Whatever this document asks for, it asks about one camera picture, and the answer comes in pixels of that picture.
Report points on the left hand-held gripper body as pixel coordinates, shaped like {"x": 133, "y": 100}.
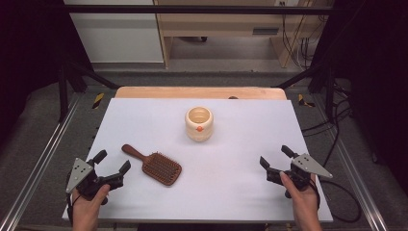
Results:
{"x": 83, "y": 174}

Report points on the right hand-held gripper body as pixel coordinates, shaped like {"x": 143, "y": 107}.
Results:
{"x": 304, "y": 166}

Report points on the brown wooden hairbrush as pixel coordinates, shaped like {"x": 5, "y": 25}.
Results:
{"x": 160, "y": 168}

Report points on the cream cup with orange dot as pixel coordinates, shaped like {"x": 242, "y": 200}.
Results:
{"x": 198, "y": 133}

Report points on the person's left hand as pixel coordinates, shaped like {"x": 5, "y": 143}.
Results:
{"x": 86, "y": 208}

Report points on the person's right hand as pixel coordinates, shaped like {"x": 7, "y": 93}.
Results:
{"x": 304, "y": 203}

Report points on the white table board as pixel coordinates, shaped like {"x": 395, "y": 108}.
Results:
{"x": 224, "y": 179}

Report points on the yellow black tape strip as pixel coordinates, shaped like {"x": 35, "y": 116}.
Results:
{"x": 301, "y": 100}
{"x": 98, "y": 100}

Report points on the black metal stand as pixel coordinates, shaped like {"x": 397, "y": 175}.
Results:
{"x": 63, "y": 96}
{"x": 329, "y": 93}

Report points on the light wooden table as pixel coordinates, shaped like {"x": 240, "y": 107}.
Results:
{"x": 179, "y": 92}

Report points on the white cabinet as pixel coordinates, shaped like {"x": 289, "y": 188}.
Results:
{"x": 118, "y": 35}

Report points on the black curtain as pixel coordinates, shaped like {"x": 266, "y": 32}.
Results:
{"x": 378, "y": 64}
{"x": 25, "y": 48}

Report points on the light wooden desk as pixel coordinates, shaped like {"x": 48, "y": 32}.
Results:
{"x": 221, "y": 24}

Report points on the aluminium rail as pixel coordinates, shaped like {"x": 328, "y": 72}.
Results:
{"x": 36, "y": 173}
{"x": 362, "y": 192}

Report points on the black horizontal frame bar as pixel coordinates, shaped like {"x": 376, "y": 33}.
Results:
{"x": 192, "y": 9}

